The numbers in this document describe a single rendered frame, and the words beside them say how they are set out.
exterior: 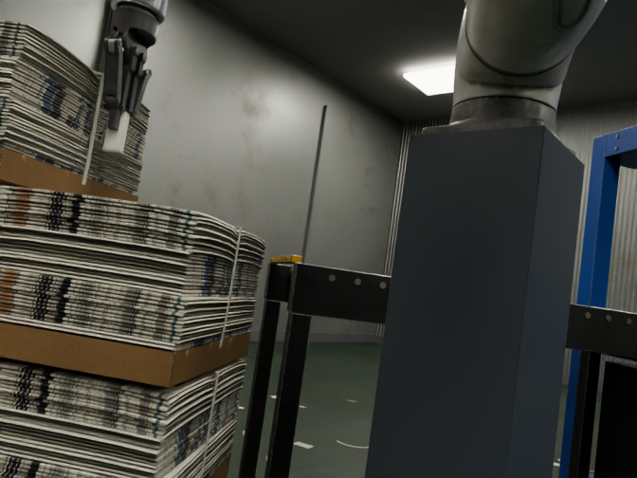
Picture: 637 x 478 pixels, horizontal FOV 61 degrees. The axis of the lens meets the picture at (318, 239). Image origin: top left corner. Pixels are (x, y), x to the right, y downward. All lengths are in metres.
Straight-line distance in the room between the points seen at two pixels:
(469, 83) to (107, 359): 0.63
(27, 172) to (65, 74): 0.18
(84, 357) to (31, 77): 0.41
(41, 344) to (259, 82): 5.61
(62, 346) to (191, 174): 4.83
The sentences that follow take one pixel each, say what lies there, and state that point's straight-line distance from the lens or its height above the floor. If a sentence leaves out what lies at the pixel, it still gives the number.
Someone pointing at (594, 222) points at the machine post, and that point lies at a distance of 2.55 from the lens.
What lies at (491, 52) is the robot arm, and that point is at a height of 1.08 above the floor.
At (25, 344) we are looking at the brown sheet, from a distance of 0.80.
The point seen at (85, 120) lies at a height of 0.97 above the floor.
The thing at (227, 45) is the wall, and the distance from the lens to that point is 6.04.
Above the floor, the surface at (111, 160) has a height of 0.93.
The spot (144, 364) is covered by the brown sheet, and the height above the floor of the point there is 0.63.
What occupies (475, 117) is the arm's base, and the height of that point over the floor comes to 1.03.
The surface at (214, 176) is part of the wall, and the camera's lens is 5.72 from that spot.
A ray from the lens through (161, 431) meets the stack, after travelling 0.74.
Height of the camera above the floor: 0.76
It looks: 5 degrees up
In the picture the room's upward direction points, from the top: 8 degrees clockwise
